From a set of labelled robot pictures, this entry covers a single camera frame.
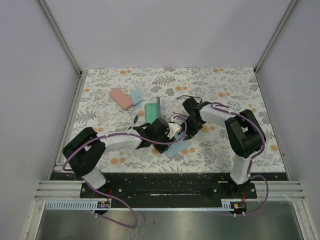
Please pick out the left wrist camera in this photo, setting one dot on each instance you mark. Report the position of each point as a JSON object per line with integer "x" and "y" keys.
{"x": 173, "y": 128}

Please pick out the left white cable duct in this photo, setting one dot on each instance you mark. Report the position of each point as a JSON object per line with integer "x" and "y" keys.
{"x": 91, "y": 205}

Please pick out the blue cloth by pink case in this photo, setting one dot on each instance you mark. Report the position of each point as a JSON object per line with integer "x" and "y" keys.
{"x": 136, "y": 97}

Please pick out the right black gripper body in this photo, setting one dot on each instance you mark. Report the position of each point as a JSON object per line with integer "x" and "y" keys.
{"x": 191, "y": 127}

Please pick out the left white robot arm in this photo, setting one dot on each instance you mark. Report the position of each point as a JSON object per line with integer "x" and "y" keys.
{"x": 83, "y": 153}

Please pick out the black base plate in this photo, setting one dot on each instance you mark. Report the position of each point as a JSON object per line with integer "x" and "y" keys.
{"x": 171, "y": 190}

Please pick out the blue cleaning cloth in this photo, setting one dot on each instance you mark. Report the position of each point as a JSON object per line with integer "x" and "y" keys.
{"x": 176, "y": 148}

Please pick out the right white cable duct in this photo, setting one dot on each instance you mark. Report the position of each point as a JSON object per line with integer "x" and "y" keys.
{"x": 232, "y": 204}

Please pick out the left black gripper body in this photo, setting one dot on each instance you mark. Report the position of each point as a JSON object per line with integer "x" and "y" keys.
{"x": 164, "y": 138}

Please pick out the pink glasses case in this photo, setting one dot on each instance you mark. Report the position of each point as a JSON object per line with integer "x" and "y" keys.
{"x": 118, "y": 96}

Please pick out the black sunglasses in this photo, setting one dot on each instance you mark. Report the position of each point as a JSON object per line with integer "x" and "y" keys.
{"x": 187, "y": 96}

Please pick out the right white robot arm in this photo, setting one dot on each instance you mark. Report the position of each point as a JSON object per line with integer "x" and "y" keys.
{"x": 245, "y": 135}

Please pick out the floral table mat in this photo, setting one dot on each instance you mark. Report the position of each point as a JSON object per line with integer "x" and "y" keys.
{"x": 209, "y": 150}

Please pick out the blue-grey glasses case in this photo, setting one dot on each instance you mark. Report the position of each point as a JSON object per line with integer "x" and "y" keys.
{"x": 153, "y": 110}

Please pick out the white cable duct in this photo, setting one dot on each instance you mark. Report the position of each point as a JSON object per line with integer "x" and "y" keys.
{"x": 91, "y": 205}
{"x": 232, "y": 204}

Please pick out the white sunglasses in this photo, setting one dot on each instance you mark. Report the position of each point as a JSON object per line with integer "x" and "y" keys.
{"x": 134, "y": 119}

